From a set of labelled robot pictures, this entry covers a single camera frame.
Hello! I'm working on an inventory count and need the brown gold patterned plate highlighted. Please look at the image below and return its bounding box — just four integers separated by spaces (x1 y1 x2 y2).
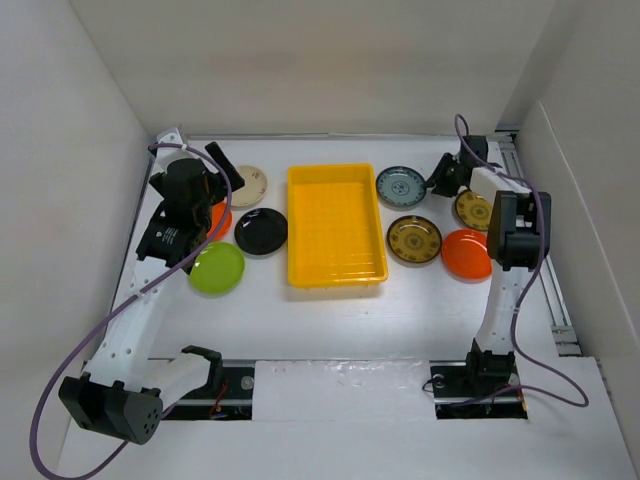
386 215 443 265

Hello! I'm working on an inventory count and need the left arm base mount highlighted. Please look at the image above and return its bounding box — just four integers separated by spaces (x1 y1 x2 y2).
164 362 255 421

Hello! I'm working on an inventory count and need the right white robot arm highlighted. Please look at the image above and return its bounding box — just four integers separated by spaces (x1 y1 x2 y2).
427 135 551 399

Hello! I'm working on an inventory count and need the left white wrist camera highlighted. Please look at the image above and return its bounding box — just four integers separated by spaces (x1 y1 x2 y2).
149 127 189 171

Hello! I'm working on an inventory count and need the black plate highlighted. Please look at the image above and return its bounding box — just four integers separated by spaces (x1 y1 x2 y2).
234 208 288 256

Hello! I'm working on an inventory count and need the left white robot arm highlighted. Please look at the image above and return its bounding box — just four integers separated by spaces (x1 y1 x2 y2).
58 142 245 445

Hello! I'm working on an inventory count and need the orange plate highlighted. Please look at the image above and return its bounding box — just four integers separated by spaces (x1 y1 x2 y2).
441 229 492 281
207 202 233 241

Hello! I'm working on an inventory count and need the left orange plate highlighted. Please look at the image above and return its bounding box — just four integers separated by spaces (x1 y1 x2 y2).
207 202 233 241

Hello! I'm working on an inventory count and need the green plate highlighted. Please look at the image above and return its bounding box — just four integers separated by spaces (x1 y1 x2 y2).
189 242 245 295

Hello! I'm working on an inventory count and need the yellow plastic bin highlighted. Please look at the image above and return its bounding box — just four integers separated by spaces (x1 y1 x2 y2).
287 163 388 289

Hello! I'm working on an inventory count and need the beige patterned plate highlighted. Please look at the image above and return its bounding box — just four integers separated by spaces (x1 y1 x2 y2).
231 165 268 209

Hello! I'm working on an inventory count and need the blue patterned plate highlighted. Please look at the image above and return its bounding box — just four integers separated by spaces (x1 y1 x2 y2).
375 166 427 209

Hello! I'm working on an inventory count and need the far brown gold plate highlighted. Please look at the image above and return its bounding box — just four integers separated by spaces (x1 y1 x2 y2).
453 189 492 232

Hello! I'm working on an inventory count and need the right orange plate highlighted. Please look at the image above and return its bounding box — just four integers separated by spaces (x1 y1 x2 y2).
441 229 492 281

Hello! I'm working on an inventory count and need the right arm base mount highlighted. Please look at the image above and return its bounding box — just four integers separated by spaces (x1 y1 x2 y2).
422 363 528 420

